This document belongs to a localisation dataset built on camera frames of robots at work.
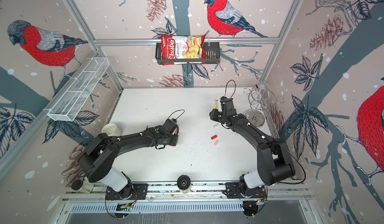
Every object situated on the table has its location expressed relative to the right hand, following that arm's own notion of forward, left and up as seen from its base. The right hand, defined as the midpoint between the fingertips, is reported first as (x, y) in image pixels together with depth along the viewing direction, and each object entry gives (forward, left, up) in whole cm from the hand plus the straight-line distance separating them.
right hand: (211, 113), depth 90 cm
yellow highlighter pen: (+17, -4, -12) cm, 21 cm away
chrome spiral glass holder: (+14, -33, 0) cm, 36 cm away
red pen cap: (-10, -2, -12) cm, 16 cm away
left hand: (-12, +20, -9) cm, 25 cm away
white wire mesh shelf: (-11, +71, +20) cm, 74 cm away
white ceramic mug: (-11, +62, -5) cm, 63 cm away
